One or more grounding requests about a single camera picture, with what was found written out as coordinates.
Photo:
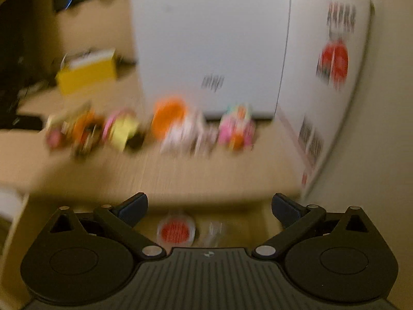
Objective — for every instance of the clear plastic packet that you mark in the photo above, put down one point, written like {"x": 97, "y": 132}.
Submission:
{"x": 213, "y": 235}

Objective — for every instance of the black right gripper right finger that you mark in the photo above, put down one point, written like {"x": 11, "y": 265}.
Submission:
{"x": 330, "y": 256}

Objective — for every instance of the gold pink cupcake toy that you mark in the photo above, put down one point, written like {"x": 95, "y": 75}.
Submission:
{"x": 122, "y": 130}

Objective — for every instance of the orange round toy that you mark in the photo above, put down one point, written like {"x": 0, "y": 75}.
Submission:
{"x": 166, "y": 112}

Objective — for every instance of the black monitor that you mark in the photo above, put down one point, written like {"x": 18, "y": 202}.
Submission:
{"x": 20, "y": 66}

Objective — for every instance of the wooden desk drawer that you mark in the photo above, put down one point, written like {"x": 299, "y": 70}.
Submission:
{"x": 246, "y": 225}

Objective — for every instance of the pink green squishy toy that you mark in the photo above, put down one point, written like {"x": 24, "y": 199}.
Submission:
{"x": 236, "y": 129}

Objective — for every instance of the white cardboard box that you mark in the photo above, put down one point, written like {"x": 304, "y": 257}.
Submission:
{"x": 294, "y": 60}

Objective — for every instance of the yellow cardboard box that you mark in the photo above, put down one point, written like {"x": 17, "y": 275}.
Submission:
{"x": 86, "y": 68}

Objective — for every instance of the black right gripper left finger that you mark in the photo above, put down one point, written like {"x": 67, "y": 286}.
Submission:
{"x": 88, "y": 256}

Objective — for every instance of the white lace cloth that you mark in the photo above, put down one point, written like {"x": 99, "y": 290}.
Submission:
{"x": 192, "y": 135}

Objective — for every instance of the red round lid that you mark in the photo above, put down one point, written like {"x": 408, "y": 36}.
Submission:
{"x": 176, "y": 231}

